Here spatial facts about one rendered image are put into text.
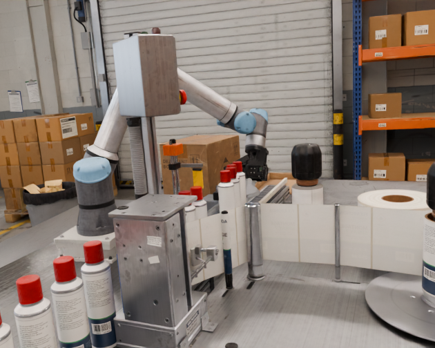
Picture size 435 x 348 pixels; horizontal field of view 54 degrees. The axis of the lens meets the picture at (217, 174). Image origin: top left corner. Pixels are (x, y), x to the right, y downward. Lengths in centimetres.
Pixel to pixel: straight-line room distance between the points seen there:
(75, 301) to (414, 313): 63
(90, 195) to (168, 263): 72
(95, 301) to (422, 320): 60
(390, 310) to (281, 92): 463
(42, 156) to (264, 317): 426
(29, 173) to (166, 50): 418
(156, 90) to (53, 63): 572
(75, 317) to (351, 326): 50
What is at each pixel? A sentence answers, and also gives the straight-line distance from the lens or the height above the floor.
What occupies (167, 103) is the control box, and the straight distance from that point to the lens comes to 106.
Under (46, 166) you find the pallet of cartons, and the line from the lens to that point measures 498.
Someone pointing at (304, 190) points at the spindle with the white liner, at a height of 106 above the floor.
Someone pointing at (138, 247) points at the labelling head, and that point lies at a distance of 75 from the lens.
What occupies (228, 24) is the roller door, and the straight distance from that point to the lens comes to 559.
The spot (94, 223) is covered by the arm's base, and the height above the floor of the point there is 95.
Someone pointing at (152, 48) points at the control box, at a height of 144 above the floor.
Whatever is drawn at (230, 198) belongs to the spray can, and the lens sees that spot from 135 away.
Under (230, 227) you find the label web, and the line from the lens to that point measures 101.
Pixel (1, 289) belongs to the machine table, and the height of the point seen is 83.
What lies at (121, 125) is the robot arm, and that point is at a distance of 153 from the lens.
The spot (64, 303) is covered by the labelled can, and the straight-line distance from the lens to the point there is 76.
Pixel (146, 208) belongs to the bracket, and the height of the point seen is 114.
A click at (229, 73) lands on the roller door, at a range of 554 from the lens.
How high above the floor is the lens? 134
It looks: 11 degrees down
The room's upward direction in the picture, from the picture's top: 4 degrees counter-clockwise
